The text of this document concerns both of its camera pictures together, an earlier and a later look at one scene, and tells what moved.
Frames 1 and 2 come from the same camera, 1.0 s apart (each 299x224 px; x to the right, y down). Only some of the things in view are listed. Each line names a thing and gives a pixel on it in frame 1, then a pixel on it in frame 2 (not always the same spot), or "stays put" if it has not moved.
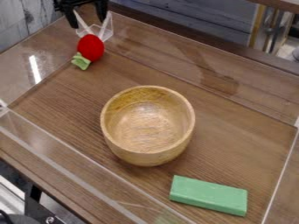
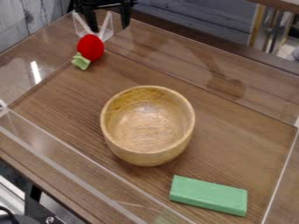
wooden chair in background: (271, 23) stays put
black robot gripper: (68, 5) to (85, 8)
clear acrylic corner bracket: (102, 31) stays put
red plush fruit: (89, 50) stays put
